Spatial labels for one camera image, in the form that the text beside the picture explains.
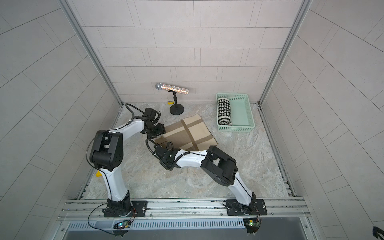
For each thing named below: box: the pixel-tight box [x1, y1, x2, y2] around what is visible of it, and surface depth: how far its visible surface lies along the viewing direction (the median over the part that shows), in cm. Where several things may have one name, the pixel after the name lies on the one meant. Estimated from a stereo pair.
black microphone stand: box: [168, 90, 184, 116], surface depth 114 cm
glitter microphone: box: [155, 82, 190, 95], surface depth 98 cm
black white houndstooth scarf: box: [217, 97, 233, 126], surface depth 105 cm
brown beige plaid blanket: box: [154, 114, 218, 151], surface depth 99 cm
